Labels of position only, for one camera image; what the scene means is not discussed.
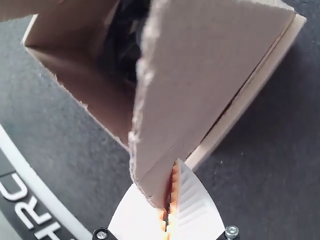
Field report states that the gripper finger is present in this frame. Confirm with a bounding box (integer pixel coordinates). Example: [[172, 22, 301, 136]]
[[166, 157, 241, 240], [92, 184, 169, 240]]

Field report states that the cardboard box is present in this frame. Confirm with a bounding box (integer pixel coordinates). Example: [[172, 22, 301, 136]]
[[0, 0, 307, 210]]

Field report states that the black mat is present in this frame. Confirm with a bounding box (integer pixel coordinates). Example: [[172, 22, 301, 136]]
[[0, 14, 320, 240]]

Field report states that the black square fan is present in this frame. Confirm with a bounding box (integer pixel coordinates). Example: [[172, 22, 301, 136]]
[[103, 0, 153, 85]]

